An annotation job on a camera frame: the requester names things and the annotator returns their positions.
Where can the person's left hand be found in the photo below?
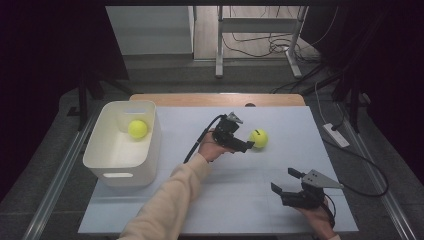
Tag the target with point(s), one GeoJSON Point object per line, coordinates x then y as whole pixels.
{"type": "Point", "coordinates": [211, 150]}

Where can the white plastic bin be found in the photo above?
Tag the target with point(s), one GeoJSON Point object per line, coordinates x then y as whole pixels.
{"type": "Point", "coordinates": [116, 150]}

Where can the white table mat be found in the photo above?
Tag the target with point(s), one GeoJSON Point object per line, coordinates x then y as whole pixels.
{"type": "Point", "coordinates": [266, 166]}

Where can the white power strip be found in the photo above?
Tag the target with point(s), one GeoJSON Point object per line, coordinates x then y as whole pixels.
{"type": "Point", "coordinates": [336, 135]}

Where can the black tripod stand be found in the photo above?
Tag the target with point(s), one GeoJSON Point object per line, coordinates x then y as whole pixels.
{"type": "Point", "coordinates": [83, 96]}

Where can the yellow tennis ball black mark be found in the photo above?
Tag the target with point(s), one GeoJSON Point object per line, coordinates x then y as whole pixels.
{"type": "Point", "coordinates": [260, 137]}

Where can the aluminium floor rail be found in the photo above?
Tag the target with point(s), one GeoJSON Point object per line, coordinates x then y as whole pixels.
{"type": "Point", "coordinates": [56, 180]}
{"type": "Point", "coordinates": [380, 186]}

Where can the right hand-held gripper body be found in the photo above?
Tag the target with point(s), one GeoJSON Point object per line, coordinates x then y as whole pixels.
{"type": "Point", "coordinates": [313, 193]}

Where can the white cabinet panel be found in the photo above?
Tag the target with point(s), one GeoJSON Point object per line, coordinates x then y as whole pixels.
{"type": "Point", "coordinates": [150, 30]}

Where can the person's right hand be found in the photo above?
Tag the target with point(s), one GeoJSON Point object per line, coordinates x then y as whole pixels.
{"type": "Point", "coordinates": [316, 216]}

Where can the white metal stand frame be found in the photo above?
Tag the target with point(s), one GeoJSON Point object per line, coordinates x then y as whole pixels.
{"type": "Point", "coordinates": [256, 25]}

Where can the wooden table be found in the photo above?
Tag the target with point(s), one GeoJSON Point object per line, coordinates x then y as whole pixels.
{"type": "Point", "coordinates": [200, 100]}

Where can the plain yellow tennis ball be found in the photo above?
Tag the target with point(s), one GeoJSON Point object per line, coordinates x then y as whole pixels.
{"type": "Point", "coordinates": [137, 129]}

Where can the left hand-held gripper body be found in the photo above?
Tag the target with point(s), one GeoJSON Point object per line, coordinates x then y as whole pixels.
{"type": "Point", "coordinates": [226, 133]}

